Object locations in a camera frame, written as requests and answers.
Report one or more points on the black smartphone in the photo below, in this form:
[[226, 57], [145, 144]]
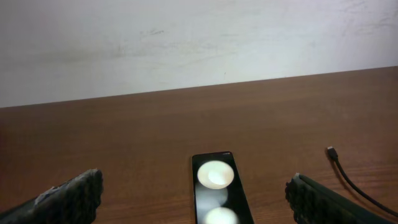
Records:
[[218, 192]]

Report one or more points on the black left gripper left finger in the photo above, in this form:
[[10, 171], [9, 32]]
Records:
[[75, 201]]

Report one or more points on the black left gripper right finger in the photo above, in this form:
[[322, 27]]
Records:
[[313, 203]]

